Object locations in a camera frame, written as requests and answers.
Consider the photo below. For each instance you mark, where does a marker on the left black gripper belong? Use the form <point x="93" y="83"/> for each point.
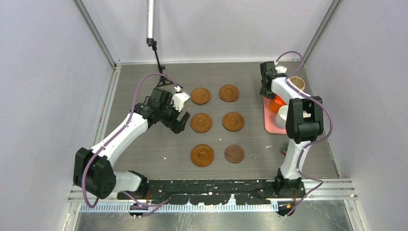
<point x="175" y="126"/>

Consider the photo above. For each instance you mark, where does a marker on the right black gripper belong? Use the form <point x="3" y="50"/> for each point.
<point x="270" y="95"/>

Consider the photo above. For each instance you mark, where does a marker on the brown wooden coaster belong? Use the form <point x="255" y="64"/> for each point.
<point x="229" y="93"/>
<point x="233" y="121"/>
<point x="201" y="122"/>
<point x="202" y="155"/>
<point x="200" y="96"/>

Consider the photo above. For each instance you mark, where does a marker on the pink plastic tray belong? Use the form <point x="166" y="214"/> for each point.
<point x="269" y="119"/>

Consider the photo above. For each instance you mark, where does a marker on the dark walnut wooden coaster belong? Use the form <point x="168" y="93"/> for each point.
<point x="234" y="154"/>

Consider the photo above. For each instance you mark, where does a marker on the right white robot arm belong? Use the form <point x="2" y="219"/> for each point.
<point x="304" y="123"/>

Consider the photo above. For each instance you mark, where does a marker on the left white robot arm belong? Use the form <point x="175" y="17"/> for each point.
<point x="93" y="167"/>

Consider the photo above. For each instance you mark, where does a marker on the beige ceramic mug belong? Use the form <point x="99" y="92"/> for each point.
<point x="298" y="82"/>

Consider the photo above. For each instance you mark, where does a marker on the orange ceramic mug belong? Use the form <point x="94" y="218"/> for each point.
<point x="276" y="104"/>

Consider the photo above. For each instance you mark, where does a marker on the white ceramic mug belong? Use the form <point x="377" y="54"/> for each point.
<point x="281" y="117"/>

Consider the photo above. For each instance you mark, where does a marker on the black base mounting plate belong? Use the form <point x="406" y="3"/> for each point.
<point x="213" y="192"/>

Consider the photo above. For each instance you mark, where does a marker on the colourful cube block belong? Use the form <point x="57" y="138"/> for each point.
<point x="284" y="152"/>

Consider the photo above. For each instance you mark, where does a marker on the black tripod with silver pole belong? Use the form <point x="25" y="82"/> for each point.
<point x="150" y="41"/>

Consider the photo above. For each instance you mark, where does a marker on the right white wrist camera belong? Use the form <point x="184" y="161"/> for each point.
<point x="280" y="69"/>

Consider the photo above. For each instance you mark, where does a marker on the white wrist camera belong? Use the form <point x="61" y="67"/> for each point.
<point x="280" y="69"/>
<point x="179" y="98"/>

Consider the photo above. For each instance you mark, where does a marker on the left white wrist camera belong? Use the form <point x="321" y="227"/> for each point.
<point x="179" y="98"/>

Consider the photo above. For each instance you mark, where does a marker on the aluminium frame rail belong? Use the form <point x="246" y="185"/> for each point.
<point x="330" y="190"/>

